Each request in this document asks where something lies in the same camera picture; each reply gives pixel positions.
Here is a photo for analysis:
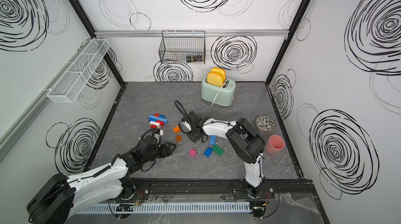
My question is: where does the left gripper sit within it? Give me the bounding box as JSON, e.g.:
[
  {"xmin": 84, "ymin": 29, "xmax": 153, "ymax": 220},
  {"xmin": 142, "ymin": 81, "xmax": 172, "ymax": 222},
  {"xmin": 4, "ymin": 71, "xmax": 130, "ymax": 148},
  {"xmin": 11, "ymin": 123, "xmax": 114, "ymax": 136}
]
[{"xmin": 143, "ymin": 141, "xmax": 178, "ymax": 164}]

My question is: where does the orange rectangular brick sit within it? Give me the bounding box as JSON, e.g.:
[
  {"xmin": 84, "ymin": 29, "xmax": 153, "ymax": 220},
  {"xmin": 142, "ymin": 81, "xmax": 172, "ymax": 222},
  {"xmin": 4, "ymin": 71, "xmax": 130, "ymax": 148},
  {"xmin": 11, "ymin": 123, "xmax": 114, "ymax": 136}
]
[{"xmin": 173, "ymin": 126, "xmax": 181, "ymax": 134}]

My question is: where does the light blue long brick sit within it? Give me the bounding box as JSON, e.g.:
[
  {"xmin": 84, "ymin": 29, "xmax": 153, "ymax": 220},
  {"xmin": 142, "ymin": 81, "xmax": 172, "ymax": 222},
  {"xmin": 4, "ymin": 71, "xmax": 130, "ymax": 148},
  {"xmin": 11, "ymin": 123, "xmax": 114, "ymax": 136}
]
[{"xmin": 148, "ymin": 115, "xmax": 168, "ymax": 124}]

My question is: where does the pink square brick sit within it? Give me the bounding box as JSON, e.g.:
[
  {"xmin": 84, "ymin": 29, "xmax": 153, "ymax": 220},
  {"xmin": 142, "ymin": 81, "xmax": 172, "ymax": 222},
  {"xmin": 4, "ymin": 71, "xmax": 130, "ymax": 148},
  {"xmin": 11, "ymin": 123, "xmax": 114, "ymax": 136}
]
[{"xmin": 189, "ymin": 149, "xmax": 197, "ymax": 157}]

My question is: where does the white rectangular brick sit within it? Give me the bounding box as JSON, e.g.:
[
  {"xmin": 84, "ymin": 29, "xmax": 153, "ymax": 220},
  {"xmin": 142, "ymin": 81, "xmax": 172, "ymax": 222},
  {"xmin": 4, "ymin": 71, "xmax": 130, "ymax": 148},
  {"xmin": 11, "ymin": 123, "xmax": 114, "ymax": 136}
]
[{"xmin": 149, "ymin": 121, "xmax": 161, "ymax": 129}]

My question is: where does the blue square brick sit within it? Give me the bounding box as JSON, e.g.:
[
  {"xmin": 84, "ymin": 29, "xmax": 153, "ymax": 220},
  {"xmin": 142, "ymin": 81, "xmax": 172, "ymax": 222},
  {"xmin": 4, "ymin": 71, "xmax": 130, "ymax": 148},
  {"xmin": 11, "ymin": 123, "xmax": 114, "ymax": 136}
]
[{"xmin": 204, "ymin": 147, "xmax": 213, "ymax": 158}]

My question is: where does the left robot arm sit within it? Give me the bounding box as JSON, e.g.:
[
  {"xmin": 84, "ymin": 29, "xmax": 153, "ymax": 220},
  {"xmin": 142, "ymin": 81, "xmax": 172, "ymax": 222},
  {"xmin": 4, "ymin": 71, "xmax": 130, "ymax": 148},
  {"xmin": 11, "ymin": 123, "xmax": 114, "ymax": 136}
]
[{"xmin": 27, "ymin": 134, "xmax": 176, "ymax": 224}]

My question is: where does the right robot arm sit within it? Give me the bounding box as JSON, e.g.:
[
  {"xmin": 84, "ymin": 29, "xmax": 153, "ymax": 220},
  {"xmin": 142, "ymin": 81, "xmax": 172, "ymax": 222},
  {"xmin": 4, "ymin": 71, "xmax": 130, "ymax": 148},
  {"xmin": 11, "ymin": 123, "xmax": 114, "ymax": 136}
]
[{"xmin": 174, "ymin": 100, "xmax": 266, "ymax": 193}]

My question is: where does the brown square brick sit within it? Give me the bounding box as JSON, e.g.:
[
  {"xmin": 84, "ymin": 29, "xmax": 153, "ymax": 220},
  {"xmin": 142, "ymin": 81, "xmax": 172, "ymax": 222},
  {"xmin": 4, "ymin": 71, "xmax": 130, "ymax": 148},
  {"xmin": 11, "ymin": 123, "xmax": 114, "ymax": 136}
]
[{"xmin": 175, "ymin": 135, "xmax": 182, "ymax": 143}]

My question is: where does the mint green toaster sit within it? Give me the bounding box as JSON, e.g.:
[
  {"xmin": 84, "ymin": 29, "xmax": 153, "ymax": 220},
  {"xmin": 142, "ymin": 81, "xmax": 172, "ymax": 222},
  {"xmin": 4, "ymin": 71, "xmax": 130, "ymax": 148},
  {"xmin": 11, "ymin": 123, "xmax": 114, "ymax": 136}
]
[{"xmin": 201, "ymin": 77, "xmax": 237, "ymax": 107}]

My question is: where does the light blue vertical brick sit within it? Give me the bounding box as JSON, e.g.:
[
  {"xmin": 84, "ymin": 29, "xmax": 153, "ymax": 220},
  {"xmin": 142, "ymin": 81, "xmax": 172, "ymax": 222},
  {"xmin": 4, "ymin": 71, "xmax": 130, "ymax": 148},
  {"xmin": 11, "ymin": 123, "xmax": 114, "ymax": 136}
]
[{"xmin": 209, "ymin": 135, "xmax": 216, "ymax": 146}]

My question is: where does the yellow toast slice front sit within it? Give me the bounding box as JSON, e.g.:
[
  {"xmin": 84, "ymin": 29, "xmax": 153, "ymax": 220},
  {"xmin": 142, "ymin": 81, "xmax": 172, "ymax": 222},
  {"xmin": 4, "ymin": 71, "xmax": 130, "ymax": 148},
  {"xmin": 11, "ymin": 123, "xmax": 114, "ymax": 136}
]
[{"xmin": 206, "ymin": 71, "xmax": 226, "ymax": 87}]

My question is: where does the yellow toast slice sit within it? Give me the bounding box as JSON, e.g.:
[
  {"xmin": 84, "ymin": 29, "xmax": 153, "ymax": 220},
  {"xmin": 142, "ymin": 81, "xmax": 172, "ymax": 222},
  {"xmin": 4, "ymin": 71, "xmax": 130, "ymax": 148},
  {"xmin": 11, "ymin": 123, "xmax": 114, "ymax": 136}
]
[
  {"xmin": 206, "ymin": 71, "xmax": 226, "ymax": 87},
  {"xmin": 211, "ymin": 67, "xmax": 226, "ymax": 79}
]

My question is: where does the green flat brick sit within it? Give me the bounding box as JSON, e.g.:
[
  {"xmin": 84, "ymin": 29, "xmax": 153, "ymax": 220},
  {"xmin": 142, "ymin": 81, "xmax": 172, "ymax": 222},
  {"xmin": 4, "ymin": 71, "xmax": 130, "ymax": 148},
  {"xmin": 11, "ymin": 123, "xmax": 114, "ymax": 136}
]
[{"xmin": 212, "ymin": 145, "xmax": 224, "ymax": 157}]

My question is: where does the yellow toast slice back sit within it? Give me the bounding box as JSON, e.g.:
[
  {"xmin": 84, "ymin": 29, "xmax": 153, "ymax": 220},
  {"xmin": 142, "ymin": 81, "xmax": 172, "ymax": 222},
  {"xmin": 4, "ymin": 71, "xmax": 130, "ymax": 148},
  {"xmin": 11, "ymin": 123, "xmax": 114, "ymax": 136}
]
[{"xmin": 211, "ymin": 67, "xmax": 226, "ymax": 79}]

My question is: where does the dark object in basket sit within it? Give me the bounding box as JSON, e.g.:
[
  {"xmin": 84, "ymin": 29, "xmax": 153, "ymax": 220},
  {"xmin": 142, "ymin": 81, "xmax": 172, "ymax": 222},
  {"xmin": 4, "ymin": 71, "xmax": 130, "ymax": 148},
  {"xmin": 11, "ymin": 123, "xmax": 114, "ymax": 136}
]
[{"xmin": 186, "ymin": 55, "xmax": 205, "ymax": 64}]

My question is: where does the speckled plate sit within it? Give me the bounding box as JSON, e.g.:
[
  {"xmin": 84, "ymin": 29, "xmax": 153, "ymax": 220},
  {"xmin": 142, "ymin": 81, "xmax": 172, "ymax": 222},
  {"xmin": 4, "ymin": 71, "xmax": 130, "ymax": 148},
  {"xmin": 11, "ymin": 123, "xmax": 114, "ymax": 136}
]
[{"xmin": 255, "ymin": 115, "xmax": 276, "ymax": 133}]

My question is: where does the pink cup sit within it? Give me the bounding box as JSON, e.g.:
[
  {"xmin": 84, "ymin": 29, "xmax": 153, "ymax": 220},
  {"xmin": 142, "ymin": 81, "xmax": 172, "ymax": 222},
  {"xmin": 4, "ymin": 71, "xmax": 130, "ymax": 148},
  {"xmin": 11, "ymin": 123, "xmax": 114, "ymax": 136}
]
[{"xmin": 265, "ymin": 135, "xmax": 286, "ymax": 154}]

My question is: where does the white toaster cable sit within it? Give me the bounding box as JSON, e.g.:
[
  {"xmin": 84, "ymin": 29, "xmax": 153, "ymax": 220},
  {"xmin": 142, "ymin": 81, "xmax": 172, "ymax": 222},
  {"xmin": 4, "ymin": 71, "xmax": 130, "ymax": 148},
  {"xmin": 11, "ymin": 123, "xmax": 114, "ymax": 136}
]
[{"xmin": 210, "ymin": 78, "xmax": 230, "ymax": 106}]

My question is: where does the white cable duct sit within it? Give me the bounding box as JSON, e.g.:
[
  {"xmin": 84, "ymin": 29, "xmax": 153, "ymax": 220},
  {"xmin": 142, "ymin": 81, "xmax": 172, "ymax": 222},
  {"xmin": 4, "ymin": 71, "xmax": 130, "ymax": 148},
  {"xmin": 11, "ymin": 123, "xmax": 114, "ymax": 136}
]
[{"xmin": 79, "ymin": 202, "xmax": 251, "ymax": 215}]

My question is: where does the black wire basket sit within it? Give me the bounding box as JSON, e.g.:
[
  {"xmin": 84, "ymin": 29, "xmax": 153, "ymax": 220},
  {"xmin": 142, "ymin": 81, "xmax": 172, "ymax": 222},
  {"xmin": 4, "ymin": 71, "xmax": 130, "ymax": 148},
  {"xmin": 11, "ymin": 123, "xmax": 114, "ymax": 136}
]
[{"xmin": 158, "ymin": 30, "xmax": 206, "ymax": 65}]

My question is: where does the white wire shelf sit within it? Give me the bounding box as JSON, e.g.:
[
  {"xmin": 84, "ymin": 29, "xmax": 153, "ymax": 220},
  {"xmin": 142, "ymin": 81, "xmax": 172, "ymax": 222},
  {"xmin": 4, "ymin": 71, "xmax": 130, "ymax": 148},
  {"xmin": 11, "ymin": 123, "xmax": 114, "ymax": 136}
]
[{"xmin": 47, "ymin": 39, "xmax": 111, "ymax": 103}]

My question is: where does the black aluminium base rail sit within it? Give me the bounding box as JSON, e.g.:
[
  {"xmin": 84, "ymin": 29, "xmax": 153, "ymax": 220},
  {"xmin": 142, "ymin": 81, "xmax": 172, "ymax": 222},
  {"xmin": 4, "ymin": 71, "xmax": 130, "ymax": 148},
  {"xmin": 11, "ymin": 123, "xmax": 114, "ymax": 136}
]
[{"xmin": 132, "ymin": 179, "xmax": 316, "ymax": 200}]

